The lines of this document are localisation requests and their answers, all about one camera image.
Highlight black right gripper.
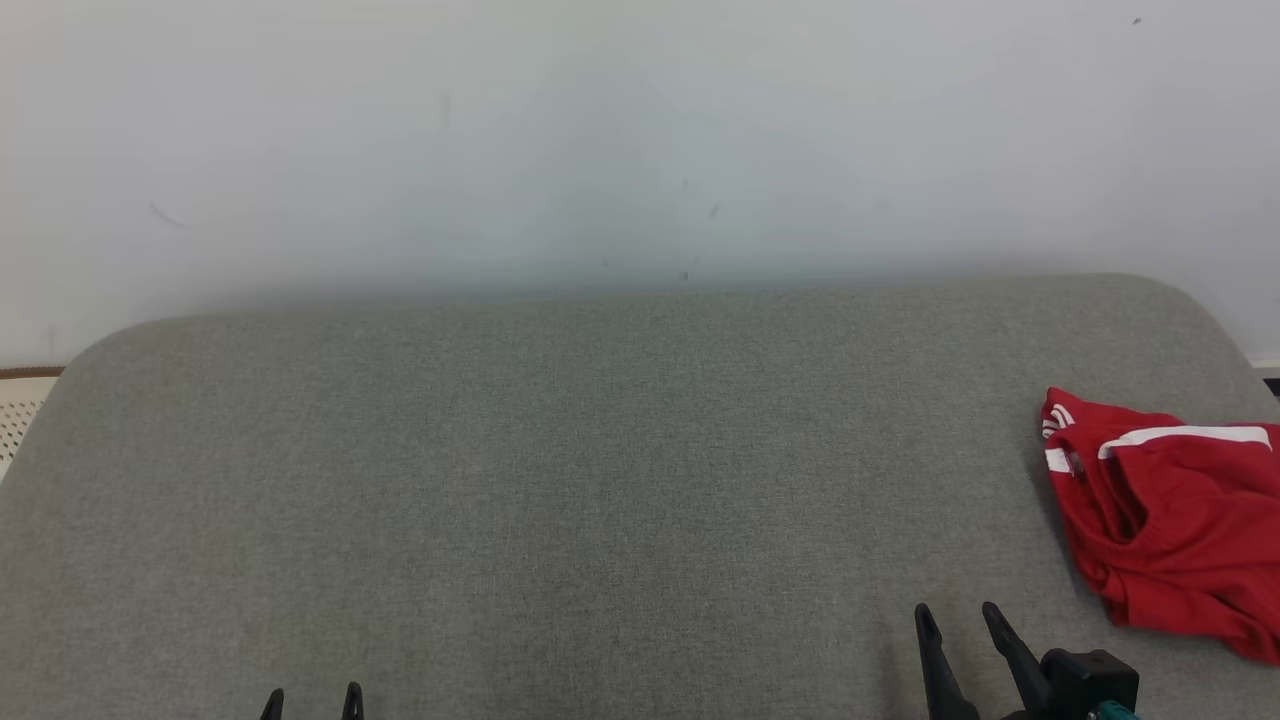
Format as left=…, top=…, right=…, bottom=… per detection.
left=914, top=601, right=1092, bottom=720

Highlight red white-striped basketball shorts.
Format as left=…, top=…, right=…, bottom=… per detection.
left=1050, top=425, right=1280, bottom=666

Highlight red basketball jersey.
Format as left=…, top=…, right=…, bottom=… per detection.
left=1040, top=386, right=1191, bottom=476

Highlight grey fabric panel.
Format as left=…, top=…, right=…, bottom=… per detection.
left=0, top=273, right=1280, bottom=720

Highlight cream perforated laundry basket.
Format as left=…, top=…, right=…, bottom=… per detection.
left=0, top=366, right=63, bottom=481

